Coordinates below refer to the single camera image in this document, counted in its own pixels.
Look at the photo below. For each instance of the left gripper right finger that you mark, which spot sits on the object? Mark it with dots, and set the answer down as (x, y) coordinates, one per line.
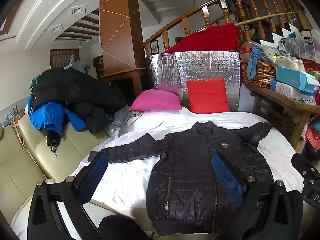
(265, 210)

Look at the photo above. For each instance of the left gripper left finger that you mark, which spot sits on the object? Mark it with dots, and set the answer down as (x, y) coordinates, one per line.
(45, 220)

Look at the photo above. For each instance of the dark navy quilted jacket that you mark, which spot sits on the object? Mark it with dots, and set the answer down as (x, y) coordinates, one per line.
(184, 194)

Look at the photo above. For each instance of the wooden side table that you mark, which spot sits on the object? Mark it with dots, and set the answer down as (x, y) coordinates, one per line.
(288, 116)

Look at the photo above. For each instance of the cream leather sofa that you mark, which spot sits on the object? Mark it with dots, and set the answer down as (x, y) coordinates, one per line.
(22, 167)

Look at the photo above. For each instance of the white bed blanket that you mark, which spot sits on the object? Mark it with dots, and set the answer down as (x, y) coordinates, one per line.
(123, 186)

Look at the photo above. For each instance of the white tissue pack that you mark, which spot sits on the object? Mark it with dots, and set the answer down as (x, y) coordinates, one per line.
(284, 89)

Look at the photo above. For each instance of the light blue cardboard box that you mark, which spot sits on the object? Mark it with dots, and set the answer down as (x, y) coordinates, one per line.
(297, 79)

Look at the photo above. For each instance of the blue jacket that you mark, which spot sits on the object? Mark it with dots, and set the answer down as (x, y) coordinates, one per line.
(52, 116)

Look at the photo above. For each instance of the wicker basket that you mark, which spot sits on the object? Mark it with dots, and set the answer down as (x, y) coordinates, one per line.
(265, 73)

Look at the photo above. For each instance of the grey garment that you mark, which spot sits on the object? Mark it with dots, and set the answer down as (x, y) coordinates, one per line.
(119, 124)

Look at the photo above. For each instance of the red pillow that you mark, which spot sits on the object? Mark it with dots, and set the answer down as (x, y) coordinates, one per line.
(207, 96)

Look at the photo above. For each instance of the blue cloth in basket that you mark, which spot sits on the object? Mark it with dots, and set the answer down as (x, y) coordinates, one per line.
(256, 54)

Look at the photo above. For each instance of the black coat pile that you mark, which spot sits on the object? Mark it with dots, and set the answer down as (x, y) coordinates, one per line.
(93, 101)

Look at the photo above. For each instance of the pink pillow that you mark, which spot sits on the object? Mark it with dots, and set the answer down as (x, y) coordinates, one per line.
(154, 99)

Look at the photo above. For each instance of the red cloth on railing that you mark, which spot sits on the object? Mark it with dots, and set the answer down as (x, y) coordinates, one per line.
(214, 38)

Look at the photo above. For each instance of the silver foil insulation board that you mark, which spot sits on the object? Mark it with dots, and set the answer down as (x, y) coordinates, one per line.
(171, 71)

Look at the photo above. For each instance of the brown wooden pillar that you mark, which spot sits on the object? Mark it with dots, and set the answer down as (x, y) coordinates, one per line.
(121, 39)

